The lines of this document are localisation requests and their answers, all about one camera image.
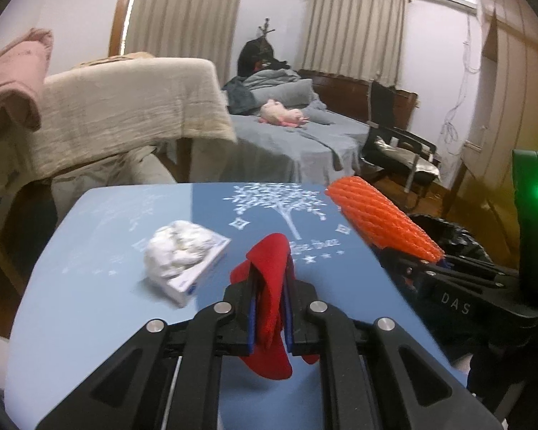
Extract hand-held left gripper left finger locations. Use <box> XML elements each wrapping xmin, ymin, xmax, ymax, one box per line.
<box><xmin>36</xmin><ymin>273</ymin><xmax>258</xmax><ymax>430</ymax></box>

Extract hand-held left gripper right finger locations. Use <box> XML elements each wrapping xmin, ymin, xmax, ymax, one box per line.
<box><xmin>283</xmin><ymin>275</ymin><xmax>505</xmax><ymax>430</ymax></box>

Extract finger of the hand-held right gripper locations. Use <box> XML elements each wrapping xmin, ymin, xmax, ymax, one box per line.
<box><xmin>376</xmin><ymin>245</ymin><xmax>521</xmax><ymax>295</ymax></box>
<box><xmin>439</xmin><ymin>254</ymin><xmax>519</xmax><ymax>284</ymax></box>

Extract black bagged trash bin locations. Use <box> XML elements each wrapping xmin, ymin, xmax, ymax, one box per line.
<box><xmin>403</xmin><ymin>215</ymin><xmax>495</xmax><ymax>266</ymax></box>

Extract red knit glove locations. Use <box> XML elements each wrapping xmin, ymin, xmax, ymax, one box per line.
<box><xmin>230</xmin><ymin>233</ymin><xmax>322</xmax><ymax>382</ymax></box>

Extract orange foam fruit net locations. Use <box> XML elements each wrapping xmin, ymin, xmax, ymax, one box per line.
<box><xmin>325</xmin><ymin>176</ymin><xmax>444</xmax><ymax>263</ymax></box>

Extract white paper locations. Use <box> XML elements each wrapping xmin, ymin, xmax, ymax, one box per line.
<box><xmin>144</xmin><ymin>220</ymin><xmax>218</xmax><ymax>281</ymax></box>

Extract white and blue carton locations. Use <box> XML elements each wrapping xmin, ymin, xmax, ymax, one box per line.
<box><xmin>167</xmin><ymin>233</ymin><xmax>232</xmax><ymax>309</ymax></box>

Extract silver cushion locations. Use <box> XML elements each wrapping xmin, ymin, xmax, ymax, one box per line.
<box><xmin>374</xmin><ymin>137</ymin><xmax>440</xmax><ymax>178</ymax></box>

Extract blue printed tablecloth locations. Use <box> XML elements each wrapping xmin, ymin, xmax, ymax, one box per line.
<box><xmin>4</xmin><ymin>182</ymin><xmax>472</xmax><ymax>430</ymax></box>

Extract grey bed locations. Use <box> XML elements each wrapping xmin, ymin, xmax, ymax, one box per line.
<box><xmin>224</xmin><ymin>112</ymin><xmax>374</xmax><ymax>185</ymax></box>

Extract black chair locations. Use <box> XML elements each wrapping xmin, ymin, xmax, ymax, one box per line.
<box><xmin>360</xmin><ymin>80</ymin><xmax>443</xmax><ymax>198</ymax></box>

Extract beige wardrobe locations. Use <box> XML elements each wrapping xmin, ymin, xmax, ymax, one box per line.
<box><xmin>448</xmin><ymin>0</ymin><xmax>538</xmax><ymax>216</ymax></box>

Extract wooden headboard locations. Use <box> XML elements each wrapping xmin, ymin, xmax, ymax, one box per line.
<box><xmin>298</xmin><ymin>69</ymin><xmax>420</xmax><ymax>131</ymax></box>

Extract beige cloth pile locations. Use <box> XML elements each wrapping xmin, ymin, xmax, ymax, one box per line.
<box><xmin>27</xmin><ymin>145</ymin><xmax>178</xmax><ymax>216</ymax></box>

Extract pink plush toy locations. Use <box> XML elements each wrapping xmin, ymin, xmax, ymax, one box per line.
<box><xmin>257</xmin><ymin>99</ymin><xmax>310</xmax><ymax>127</ymax></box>

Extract grey quilt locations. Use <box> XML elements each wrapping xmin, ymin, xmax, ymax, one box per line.
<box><xmin>242</xmin><ymin>69</ymin><xmax>338</xmax><ymax>126</ymax></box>

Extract dark grey garment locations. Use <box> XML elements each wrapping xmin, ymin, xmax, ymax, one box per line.
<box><xmin>223</xmin><ymin>76</ymin><xmax>259</xmax><ymax>115</ymax></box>

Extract narrow beige curtain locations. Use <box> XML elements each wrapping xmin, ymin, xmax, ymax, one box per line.
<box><xmin>298</xmin><ymin>0</ymin><xmax>409</xmax><ymax>91</ymax></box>

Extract beige blanket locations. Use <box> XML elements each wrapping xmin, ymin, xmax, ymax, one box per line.
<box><xmin>24</xmin><ymin>57</ymin><xmax>238</xmax><ymax>176</ymax></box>

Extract black bag on stand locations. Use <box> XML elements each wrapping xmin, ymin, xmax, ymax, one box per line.
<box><xmin>237</xmin><ymin>39</ymin><xmax>288</xmax><ymax>77</ymax></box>

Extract wooden coat rack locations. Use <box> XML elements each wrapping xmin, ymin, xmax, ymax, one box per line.
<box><xmin>256</xmin><ymin>18</ymin><xmax>277</xmax><ymax>44</ymax></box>

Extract wide beige curtain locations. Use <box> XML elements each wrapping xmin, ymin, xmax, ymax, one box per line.
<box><xmin>124</xmin><ymin>0</ymin><xmax>245</xmax><ymax>86</ymax></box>

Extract pink quilted jacket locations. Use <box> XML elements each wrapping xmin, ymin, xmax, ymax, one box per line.
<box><xmin>0</xmin><ymin>28</ymin><xmax>55</xmax><ymax>131</ymax></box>

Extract hanging white cables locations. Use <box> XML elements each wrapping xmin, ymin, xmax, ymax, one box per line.
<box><xmin>441</xmin><ymin>9</ymin><xmax>483</xmax><ymax>147</ymax></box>

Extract wooden window frame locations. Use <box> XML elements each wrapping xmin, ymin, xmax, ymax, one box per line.
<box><xmin>108</xmin><ymin>0</ymin><xmax>147</xmax><ymax>57</ymax></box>

